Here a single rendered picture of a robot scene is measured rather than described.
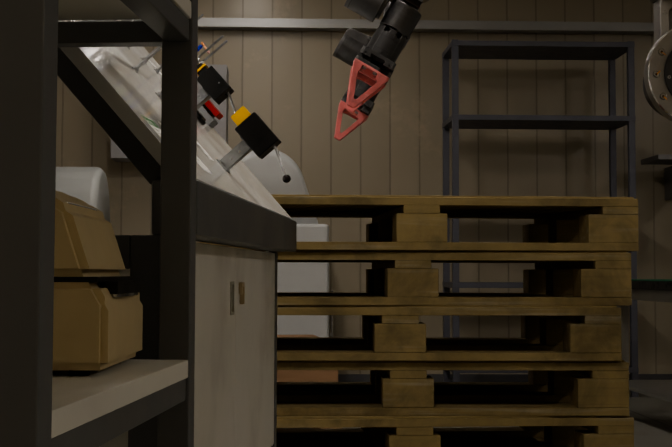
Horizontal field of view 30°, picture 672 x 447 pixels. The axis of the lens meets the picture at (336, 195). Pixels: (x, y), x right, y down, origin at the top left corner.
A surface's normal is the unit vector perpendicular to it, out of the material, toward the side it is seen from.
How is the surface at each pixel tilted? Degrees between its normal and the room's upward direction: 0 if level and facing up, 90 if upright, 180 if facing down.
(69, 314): 90
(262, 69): 90
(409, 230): 90
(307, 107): 90
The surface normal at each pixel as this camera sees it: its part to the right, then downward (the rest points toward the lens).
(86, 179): 0.00, -0.70
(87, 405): 1.00, 0.00
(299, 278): 0.04, -0.06
